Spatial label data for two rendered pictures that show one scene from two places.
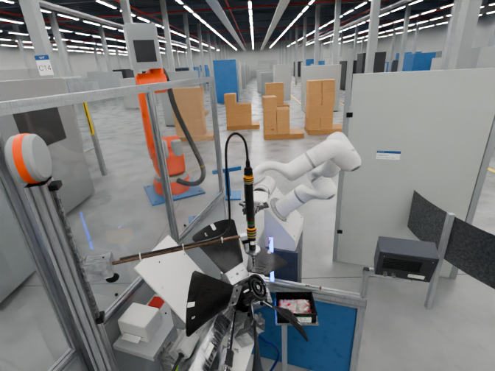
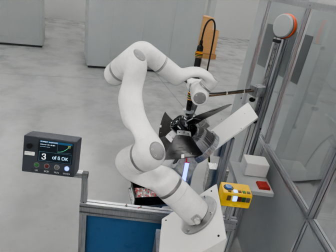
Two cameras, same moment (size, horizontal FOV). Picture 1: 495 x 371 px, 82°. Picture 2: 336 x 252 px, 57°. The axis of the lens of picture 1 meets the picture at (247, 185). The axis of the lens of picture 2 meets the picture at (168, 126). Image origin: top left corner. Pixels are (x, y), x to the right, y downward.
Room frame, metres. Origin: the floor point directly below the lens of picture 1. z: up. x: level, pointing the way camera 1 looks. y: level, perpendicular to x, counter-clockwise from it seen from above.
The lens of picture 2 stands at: (2.65, -0.80, 2.04)
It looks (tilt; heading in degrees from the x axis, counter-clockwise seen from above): 25 degrees down; 157
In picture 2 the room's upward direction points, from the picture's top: 9 degrees clockwise
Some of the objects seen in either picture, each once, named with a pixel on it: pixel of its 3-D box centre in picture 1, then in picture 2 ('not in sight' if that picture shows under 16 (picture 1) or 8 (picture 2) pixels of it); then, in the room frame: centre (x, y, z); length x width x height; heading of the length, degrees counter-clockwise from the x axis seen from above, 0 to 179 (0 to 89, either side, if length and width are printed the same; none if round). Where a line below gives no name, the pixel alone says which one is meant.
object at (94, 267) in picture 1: (98, 266); (257, 90); (0.91, 0.60, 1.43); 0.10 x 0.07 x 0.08; 106
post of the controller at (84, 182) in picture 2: (364, 283); (84, 187); (1.25, -0.62, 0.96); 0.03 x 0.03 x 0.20; 71
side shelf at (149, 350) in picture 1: (154, 323); (250, 177); (1.15, 0.55, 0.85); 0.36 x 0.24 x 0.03; 161
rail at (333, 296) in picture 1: (288, 288); (159, 215); (1.39, -0.22, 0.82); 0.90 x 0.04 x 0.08; 71
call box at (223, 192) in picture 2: not in sight; (234, 195); (1.52, 0.15, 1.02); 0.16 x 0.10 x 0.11; 71
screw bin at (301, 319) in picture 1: (295, 307); (149, 192); (1.21, -0.23, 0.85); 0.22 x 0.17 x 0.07; 86
